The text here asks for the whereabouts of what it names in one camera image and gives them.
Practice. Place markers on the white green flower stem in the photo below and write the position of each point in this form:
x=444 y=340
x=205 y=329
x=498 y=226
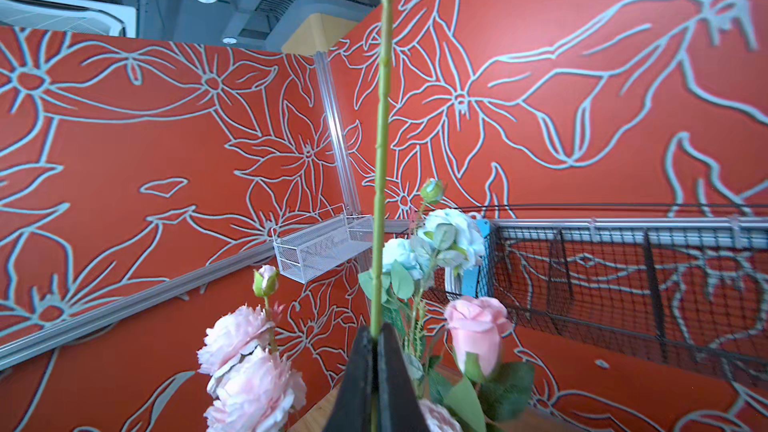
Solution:
x=444 y=239

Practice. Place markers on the small pink flower bunch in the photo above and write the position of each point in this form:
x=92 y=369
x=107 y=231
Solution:
x=438 y=418

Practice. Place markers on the pink rose stem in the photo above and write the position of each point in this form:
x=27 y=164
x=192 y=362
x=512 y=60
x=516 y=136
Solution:
x=490 y=392

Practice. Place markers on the black wire wall basket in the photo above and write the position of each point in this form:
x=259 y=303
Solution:
x=689 y=293

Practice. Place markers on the pink peony stem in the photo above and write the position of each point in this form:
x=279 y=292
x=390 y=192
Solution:
x=258 y=391

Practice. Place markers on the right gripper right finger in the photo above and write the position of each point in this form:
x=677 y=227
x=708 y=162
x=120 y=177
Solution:
x=398 y=406

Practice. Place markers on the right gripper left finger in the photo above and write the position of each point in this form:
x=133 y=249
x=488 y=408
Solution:
x=352 y=410

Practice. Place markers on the clear acrylic wall bin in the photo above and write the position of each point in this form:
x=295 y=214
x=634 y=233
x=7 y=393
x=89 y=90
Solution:
x=313 y=250

